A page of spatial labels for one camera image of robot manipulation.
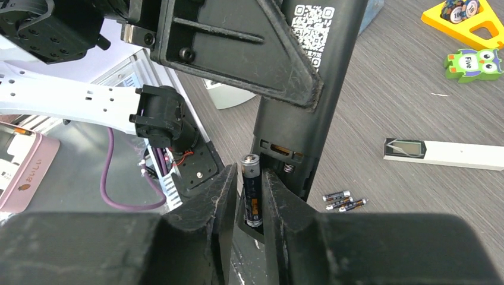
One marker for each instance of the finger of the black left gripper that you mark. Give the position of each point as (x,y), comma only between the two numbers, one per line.
(244,44)

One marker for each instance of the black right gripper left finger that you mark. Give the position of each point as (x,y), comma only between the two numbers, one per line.
(189,245)

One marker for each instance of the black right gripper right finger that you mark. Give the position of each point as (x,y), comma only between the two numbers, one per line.
(304,246)

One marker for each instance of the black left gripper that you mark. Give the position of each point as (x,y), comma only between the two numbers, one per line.
(139,19)

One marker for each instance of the black aaa battery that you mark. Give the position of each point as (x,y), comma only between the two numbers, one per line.
(252,189)
(340,203)
(336,196)
(352,205)

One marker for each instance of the black remote control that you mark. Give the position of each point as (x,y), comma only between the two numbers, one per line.
(289,140)

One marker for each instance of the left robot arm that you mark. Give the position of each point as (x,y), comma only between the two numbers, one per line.
(63,31)

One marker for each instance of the white cup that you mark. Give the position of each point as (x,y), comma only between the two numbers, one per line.
(226,96)

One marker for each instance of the blue transparent plastic container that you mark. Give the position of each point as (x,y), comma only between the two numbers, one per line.
(372,9)

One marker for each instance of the white rectangular thermometer device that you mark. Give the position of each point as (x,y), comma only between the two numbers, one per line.
(473,156)

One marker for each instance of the poker chips stack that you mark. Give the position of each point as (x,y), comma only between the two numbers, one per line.
(457,11)

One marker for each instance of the green owl toy block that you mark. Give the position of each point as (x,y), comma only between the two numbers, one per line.
(467,65)

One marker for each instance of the yellow triangle shape toy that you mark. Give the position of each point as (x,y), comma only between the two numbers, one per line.
(482,31)

